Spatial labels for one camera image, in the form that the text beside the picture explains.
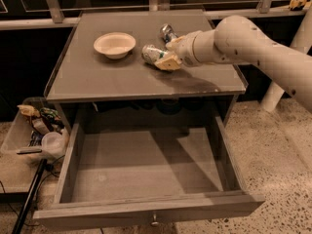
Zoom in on black pole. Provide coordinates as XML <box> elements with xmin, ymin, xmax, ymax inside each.
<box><xmin>12</xmin><ymin>159</ymin><xmax>47</xmax><ymax>234</ymax></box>

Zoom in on clear plastic storage bin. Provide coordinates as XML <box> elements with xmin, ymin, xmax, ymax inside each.
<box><xmin>0</xmin><ymin>97</ymin><xmax>70</xmax><ymax>195</ymax></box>

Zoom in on metal drawer knob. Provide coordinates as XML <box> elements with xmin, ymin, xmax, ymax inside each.
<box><xmin>150</xmin><ymin>214</ymin><xmax>160</xmax><ymax>227</ymax></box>

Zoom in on clear plastic cup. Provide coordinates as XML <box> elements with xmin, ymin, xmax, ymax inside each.
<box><xmin>41</xmin><ymin>132</ymin><xmax>65</xmax><ymax>159</ymax></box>

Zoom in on yellow object on rail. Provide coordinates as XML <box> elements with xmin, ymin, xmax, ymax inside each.
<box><xmin>289</xmin><ymin>0</ymin><xmax>311</xmax><ymax>11</ymax></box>

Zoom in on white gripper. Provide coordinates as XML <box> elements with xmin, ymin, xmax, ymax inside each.
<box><xmin>155</xmin><ymin>30</ymin><xmax>224</xmax><ymax>71</ymax></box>

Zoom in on white bowl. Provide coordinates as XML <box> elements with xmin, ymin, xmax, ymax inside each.
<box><xmin>94</xmin><ymin>32</ymin><xmax>137</xmax><ymax>59</ymax></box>

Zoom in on silver blue soda can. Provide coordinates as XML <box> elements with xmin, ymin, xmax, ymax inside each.
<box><xmin>160</xmin><ymin>23</ymin><xmax>178</xmax><ymax>43</ymax></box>

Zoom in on snack packets in bin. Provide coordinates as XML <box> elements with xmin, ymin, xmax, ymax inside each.
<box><xmin>19</xmin><ymin>104</ymin><xmax>64</xmax><ymax>146</ymax></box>

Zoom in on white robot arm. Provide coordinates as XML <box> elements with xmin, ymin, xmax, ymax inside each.
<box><xmin>155</xmin><ymin>16</ymin><xmax>312</xmax><ymax>111</ymax></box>

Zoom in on grey cabinet counter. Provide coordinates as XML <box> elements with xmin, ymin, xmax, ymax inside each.
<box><xmin>45</xmin><ymin>10</ymin><xmax>247</xmax><ymax>127</ymax></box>

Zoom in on metal railing frame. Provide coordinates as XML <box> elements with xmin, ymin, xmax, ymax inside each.
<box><xmin>0</xmin><ymin>0</ymin><xmax>310</xmax><ymax>30</ymax></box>

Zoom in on green white 7up can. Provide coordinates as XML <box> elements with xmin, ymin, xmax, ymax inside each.
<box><xmin>141</xmin><ymin>45</ymin><xmax>169</xmax><ymax>64</ymax></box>

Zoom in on open grey top drawer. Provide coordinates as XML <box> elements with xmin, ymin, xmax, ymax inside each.
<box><xmin>34</xmin><ymin>116</ymin><xmax>264</xmax><ymax>230</ymax></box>

